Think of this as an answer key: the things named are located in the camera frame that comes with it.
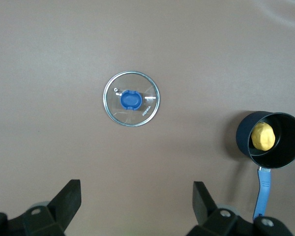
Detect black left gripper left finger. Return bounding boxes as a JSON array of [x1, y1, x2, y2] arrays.
[[0, 179, 82, 236]]

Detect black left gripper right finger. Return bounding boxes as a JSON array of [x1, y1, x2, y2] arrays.
[[186, 181, 292, 236]]

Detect yellow potato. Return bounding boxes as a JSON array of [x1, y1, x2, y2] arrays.
[[250, 122, 276, 151]]

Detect glass lid with blue knob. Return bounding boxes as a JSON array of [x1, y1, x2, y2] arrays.
[[103, 70, 161, 128]]

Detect brown table mat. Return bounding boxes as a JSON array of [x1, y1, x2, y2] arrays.
[[0, 0, 295, 236]]

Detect black pot with blue handle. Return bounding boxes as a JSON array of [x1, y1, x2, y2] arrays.
[[235, 111, 295, 222]]

